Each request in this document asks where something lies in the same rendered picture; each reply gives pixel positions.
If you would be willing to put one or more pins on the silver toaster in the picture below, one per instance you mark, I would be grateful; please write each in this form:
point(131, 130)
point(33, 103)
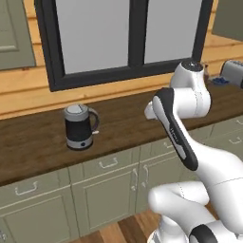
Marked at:
point(233, 72)

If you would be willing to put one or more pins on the grey-green cupboard door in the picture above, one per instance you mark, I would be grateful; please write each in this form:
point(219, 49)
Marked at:
point(164, 177)
point(104, 199)
point(34, 221)

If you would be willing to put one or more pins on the blue dish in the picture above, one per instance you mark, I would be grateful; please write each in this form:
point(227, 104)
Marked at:
point(220, 81)

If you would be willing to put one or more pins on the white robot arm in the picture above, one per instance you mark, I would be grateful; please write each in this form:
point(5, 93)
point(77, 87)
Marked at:
point(215, 167)

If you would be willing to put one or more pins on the grey-green drawer front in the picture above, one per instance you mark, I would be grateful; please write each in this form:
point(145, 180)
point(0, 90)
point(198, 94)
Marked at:
point(202, 133)
point(221, 144)
point(47, 186)
point(155, 150)
point(126, 161)
point(226, 125)

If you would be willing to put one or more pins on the dark brown bottle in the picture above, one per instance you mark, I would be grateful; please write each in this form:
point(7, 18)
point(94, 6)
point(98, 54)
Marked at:
point(206, 74)

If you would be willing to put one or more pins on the grey-green wall cupboard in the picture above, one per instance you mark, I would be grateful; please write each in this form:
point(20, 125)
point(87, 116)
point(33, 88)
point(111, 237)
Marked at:
point(14, 34)
point(229, 19)

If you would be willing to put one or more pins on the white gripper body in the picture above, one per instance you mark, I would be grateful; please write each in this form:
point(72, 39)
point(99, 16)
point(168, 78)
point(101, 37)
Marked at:
point(150, 111)

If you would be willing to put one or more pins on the black and silver electric kettle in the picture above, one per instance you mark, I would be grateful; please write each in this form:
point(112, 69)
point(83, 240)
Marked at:
point(77, 129)

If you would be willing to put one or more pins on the black framed window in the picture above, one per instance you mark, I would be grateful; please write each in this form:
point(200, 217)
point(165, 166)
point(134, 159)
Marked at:
point(95, 77)

